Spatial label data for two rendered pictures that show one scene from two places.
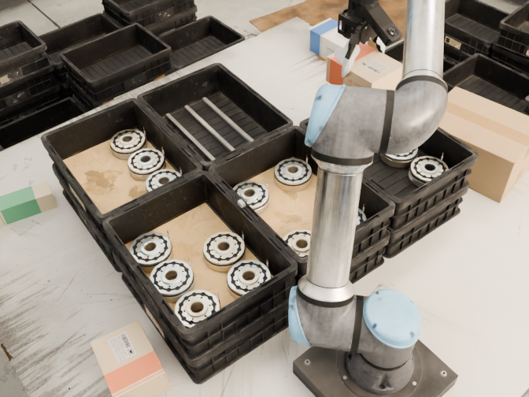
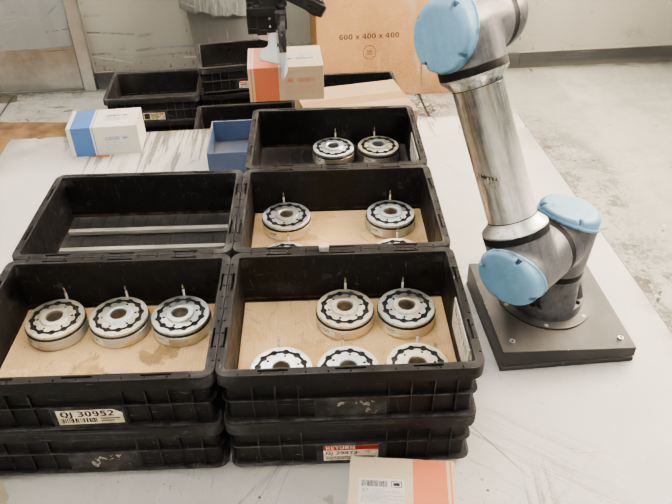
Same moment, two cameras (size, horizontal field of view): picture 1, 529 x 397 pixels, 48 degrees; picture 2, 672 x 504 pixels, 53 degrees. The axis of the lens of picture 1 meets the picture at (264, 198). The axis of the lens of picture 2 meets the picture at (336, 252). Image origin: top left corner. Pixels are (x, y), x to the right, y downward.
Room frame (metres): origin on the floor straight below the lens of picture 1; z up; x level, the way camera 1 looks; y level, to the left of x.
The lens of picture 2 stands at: (0.44, 0.87, 1.66)
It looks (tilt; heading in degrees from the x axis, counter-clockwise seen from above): 37 degrees down; 303
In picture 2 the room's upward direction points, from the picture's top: 1 degrees counter-clockwise
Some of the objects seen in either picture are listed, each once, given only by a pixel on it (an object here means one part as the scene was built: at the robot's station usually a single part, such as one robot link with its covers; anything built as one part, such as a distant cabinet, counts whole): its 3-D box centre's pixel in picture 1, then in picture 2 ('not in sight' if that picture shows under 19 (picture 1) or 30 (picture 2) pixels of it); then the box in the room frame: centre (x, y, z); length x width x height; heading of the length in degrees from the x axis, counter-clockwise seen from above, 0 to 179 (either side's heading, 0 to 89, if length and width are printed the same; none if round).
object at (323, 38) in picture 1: (337, 43); (107, 131); (2.01, -0.30, 0.75); 0.20 x 0.12 x 0.09; 39
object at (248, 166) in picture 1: (297, 203); (339, 230); (1.05, -0.09, 0.87); 0.40 x 0.30 x 0.11; 34
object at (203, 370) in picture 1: (204, 286); (346, 375); (0.88, 0.16, 0.76); 0.40 x 0.30 x 0.12; 34
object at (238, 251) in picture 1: (223, 247); (344, 308); (0.92, 0.10, 0.86); 0.10 x 0.10 x 0.01
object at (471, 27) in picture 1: (467, 47); (161, 119); (2.62, -1.06, 0.31); 0.40 x 0.30 x 0.34; 38
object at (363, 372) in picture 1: (382, 352); (548, 278); (0.65, -0.24, 0.80); 0.15 x 0.15 x 0.10
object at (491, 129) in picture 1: (476, 142); (354, 125); (1.36, -0.65, 0.78); 0.30 x 0.22 x 0.16; 47
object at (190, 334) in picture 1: (197, 246); (346, 309); (0.88, 0.16, 0.92); 0.40 x 0.30 x 0.02; 34
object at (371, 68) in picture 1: (364, 72); (285, 73); (1.31, -0.27, 1.08); 0.16 x 0.12 x 0.07; 38
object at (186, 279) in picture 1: (171, 276); (347, 369); (0.84, 0.23, 0.86); 0.10 x 0.10 x 0.01
